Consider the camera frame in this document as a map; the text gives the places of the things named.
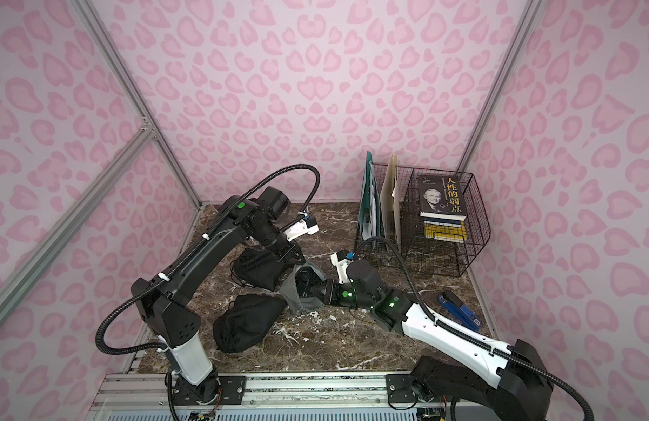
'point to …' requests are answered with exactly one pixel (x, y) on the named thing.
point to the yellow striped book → (446, 231)
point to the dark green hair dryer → (309, 282)
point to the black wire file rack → (424, 255)
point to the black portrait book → (443, 196)
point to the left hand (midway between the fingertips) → (304, 260)
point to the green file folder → (370, 207)
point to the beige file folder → (390, 203)
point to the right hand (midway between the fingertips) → (313, 293)
